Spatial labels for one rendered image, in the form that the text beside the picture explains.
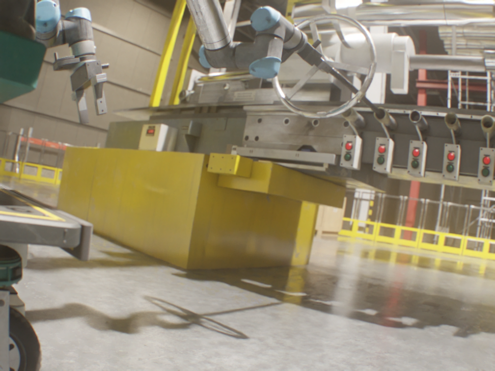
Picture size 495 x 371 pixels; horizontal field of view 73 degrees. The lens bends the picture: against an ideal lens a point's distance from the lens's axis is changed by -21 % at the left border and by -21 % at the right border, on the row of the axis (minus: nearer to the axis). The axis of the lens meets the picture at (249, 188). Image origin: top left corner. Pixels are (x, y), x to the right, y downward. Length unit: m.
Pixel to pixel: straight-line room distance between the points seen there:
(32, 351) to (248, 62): 0.83
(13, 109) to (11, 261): 13.84
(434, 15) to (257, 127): 1.23
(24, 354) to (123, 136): 2.91
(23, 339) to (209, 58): 0.82
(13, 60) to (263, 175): 1.63
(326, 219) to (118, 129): 5.17
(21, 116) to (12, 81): 13.96
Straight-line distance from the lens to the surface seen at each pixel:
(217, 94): 2.78
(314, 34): 1.37
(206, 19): 0.99
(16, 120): 14.37
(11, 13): 0.50
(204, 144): 2.65
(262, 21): 1.04
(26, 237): 0.47
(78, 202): 3.08
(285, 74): 2.30
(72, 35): 1.14
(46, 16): 1.00
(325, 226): 7.80
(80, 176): 3.09
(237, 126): 2.50
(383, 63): 2.26
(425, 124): 1.84
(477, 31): 4.20
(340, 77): 1.41
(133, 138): 3.28
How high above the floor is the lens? 0.38
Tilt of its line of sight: 2 degrees up
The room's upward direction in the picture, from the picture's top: 10 degrees clockwise
